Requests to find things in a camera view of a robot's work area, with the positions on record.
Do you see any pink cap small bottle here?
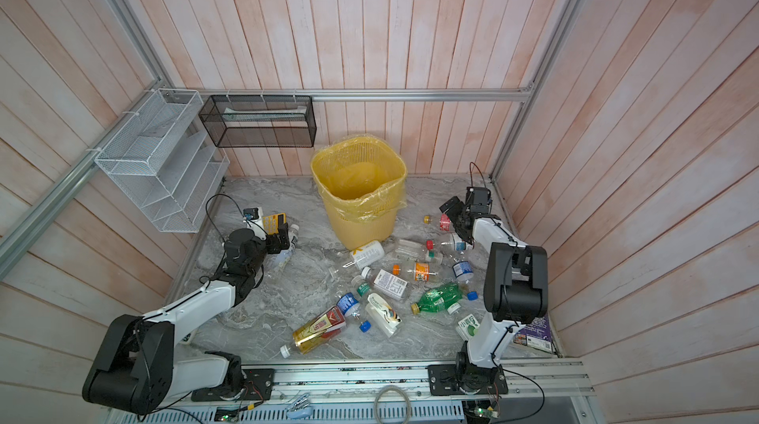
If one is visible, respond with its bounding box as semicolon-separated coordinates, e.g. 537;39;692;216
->
423;214;452;232

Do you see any red cap clear bottle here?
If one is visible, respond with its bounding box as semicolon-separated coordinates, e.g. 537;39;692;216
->
426;232;472;254

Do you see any blue label pepsi bottle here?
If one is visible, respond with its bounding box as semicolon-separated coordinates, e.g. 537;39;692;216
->
336;293;372;333

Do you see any red yellow tea bottle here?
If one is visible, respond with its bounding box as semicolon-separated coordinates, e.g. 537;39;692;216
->
280;305;347;358

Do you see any white carton drink bottle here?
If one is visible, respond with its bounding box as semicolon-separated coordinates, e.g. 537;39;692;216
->
367;293;402;338

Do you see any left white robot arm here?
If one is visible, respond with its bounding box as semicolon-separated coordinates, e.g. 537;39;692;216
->
82;210;300;416

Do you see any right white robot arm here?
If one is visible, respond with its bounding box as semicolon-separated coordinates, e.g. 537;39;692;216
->
440;187;549;394

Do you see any yellow plastic waste bin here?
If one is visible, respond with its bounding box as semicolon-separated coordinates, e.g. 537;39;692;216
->
310;135;408;249

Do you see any orange label clear bottle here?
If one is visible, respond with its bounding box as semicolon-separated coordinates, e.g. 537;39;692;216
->
391;262;440;283

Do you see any green plastic bottle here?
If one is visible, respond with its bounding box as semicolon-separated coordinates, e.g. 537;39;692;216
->
410;283;464;315

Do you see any clear bottle white label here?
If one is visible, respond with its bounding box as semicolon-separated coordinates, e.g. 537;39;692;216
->
329;240;385;278

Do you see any green cap small bottle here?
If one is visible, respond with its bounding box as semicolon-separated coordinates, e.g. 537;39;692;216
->
351;276;371;298

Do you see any square bottle white label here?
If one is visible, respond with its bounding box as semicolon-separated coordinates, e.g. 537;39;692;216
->
361;267;410;302

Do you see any green white juice carton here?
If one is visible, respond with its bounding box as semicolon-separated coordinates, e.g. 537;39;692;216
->
456;313;480;342

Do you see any purple book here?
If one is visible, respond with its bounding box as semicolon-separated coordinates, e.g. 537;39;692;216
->
513;315;555;354

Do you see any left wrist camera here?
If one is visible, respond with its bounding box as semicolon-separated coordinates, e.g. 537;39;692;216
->
242;207;268;240

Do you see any clear bottle green ring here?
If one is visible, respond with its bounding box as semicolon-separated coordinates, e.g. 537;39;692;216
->
393;238;445;266

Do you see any black wire mesh basket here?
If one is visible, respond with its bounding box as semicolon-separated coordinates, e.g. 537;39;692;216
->
199;94;317;149

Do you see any white wire mesh shelf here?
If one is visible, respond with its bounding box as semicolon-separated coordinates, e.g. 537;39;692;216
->
95;89;229;234

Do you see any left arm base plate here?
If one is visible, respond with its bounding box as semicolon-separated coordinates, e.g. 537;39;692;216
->
191;368;275;402

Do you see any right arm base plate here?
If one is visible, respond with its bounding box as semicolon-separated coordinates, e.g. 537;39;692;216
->
427;364;509;396

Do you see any grey coiled cable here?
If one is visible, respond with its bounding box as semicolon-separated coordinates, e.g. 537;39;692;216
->
372;384;413;424

